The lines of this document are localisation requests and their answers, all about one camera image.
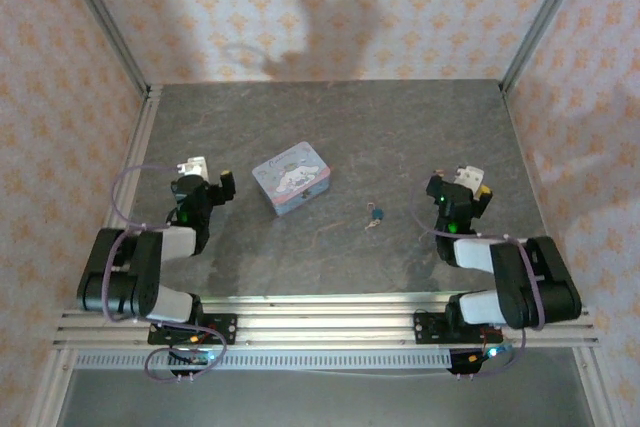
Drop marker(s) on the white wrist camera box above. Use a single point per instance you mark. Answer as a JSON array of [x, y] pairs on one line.
[[192, 166], [470, 176]]

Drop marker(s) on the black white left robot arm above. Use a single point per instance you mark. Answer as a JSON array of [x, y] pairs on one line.
[[120, 277]]

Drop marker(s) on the aluminium frame leg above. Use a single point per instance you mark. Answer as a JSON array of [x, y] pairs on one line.
[[595, 387], [50, 387]]

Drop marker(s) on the aluminium table edge rail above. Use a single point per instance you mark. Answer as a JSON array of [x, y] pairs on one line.
[[142, 137]]

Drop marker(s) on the blue pink cartoon tin box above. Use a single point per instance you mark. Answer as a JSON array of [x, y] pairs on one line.
[[290, 177]]

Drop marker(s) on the small circuit board with LED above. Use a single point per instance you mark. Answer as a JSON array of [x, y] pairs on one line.
[[192, 357], [492, 351]]

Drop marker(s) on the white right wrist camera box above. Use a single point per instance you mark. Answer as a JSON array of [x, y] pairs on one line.
[[470, 176]]

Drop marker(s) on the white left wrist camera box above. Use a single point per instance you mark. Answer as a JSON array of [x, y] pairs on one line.
[[192, 166]]

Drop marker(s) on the aluminium frame post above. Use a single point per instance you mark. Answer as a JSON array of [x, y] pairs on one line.
[[102, 12], [547, 12]]

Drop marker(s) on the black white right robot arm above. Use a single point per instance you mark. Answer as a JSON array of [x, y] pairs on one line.
[[540, 282]]

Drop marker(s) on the wide aluminium base beam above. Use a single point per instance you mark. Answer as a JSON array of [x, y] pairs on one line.
[[325, 327]]

